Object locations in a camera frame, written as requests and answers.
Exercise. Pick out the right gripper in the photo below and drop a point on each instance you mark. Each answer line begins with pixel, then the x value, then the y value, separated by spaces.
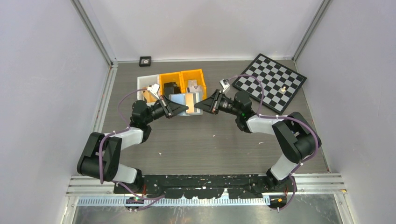
pixel 211 104

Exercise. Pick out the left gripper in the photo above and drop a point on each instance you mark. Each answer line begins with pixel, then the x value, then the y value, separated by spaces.
pixel 171 108

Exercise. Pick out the clear plastic card holder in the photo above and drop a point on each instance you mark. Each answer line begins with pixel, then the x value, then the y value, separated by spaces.
pixel 180 98

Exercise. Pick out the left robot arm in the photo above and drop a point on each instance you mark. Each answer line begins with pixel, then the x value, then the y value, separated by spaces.
pixel 100 157

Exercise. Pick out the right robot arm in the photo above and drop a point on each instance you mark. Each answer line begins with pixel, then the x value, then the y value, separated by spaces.
pixel 296 138

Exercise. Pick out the cards in orange bin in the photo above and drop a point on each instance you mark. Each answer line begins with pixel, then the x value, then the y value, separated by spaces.
pixel 193 86

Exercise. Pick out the black box in bin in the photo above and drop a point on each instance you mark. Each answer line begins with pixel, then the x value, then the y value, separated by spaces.
pixel 171 88

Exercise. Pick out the wooden pieces in bin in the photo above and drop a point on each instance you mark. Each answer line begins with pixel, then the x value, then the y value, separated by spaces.
pixel 148 97

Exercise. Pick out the middle orange storage bin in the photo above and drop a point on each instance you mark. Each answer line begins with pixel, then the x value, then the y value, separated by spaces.
pixel 169 77

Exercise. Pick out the orange storage bin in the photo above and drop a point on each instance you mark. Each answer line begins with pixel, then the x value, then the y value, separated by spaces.
pixel 188 75
pixel 169 77

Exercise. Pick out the right orange storage bin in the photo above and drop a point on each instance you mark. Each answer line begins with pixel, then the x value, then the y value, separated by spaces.
pixel 188 75

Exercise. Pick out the white storage bin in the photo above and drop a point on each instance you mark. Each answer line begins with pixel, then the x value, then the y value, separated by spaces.
pixel 143 82

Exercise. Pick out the small black square device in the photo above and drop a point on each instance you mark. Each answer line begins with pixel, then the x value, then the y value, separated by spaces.
pixel 145 61

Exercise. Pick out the black white chessboard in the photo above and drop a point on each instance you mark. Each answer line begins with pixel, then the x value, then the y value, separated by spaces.
pixel 264 78

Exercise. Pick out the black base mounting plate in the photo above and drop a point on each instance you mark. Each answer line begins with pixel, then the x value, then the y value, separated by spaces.
pixel 205 186

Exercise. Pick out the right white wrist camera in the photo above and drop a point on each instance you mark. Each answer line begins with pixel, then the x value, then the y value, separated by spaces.
pixel 225 85

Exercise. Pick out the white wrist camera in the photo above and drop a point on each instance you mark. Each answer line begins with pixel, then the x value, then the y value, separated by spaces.
pixel 225 85
pixel 153 90

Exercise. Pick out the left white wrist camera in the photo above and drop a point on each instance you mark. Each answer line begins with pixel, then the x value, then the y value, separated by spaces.
pixel 153 90

